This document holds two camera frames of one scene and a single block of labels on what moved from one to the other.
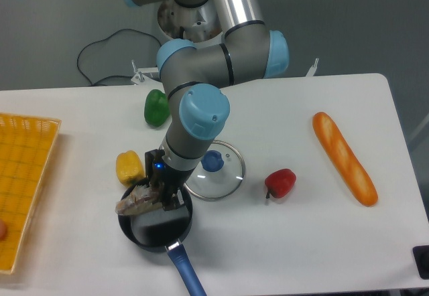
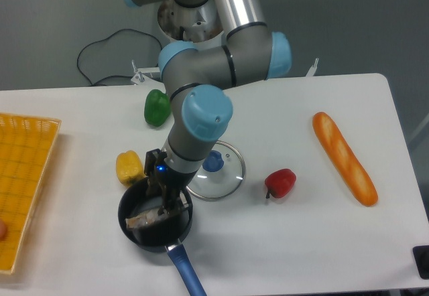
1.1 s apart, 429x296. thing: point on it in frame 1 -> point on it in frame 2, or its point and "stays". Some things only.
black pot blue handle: (156, 230) stays
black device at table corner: (421, 254) stays
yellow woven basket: (25, 142) stays
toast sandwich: (139, 199) -> (137, 221)
